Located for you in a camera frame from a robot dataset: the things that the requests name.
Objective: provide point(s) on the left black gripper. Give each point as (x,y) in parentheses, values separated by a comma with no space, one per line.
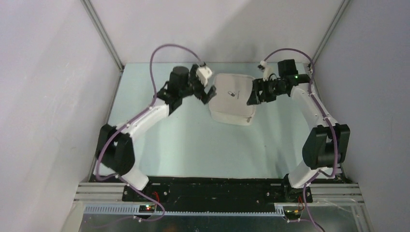
(204,97)

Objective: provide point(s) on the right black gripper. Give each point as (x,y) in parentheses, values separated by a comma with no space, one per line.
(254,99)

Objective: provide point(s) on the white medicine kit case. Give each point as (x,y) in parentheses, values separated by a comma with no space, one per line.
(229,106)

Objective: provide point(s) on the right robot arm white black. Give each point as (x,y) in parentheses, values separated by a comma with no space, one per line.
(327,142)

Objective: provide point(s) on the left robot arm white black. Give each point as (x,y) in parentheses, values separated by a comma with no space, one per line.
(116,149)

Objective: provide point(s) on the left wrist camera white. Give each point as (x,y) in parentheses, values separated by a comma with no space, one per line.
(204,73)

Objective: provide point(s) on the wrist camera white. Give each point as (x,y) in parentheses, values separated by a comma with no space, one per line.
(266,69)
(204,73)

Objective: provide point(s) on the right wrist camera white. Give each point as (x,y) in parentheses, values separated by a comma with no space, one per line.
(266,69)

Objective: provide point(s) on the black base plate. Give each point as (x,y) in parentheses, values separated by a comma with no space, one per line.
(218,195)

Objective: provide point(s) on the aluminium frame rail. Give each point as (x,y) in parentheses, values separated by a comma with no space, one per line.
(326,145)

